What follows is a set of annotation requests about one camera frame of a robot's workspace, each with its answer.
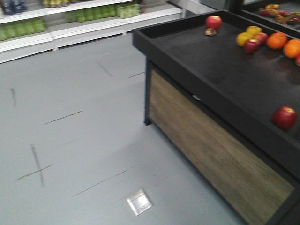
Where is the dark red apple front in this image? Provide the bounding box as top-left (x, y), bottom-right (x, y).
top-left (272, 106), bottom-right (297, 130)

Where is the white store shelf unit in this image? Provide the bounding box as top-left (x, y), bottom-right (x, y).
top-left (0, 0), bottom-right (184, 63)

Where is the metal floor socket plate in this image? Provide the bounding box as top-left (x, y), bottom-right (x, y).
top-left (126, 189), bottom-right (154, 216)

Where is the orange left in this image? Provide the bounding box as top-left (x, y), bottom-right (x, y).
top-left (266, 32), bottom-right (287, 50)

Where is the orange right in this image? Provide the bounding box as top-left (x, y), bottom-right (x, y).
top-left (283, 39), bottom-right (300, 59)

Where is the dark red yellow apple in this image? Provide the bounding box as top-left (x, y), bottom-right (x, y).
top-left (243, 39), bottom-right (260, 54)

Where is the row of green packages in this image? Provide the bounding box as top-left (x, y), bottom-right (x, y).
top-left (65, 1), bottom-right (146, 23)

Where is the brown mushroom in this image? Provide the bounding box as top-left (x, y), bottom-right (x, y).
top-left (204, 28), bottom-right (218, 36)

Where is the orange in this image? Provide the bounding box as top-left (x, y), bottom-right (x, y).
top-left (266, 32), bottom-right (287, 50)
top-left (283, 39), bottom-right (300, 59)

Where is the red apple far corner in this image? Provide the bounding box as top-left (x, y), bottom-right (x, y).
top-left (205, 15), bottom-right (222, 30)

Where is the black wooden produce stand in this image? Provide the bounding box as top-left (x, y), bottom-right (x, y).
top-left (133, 10), bottom-right (300, 225)

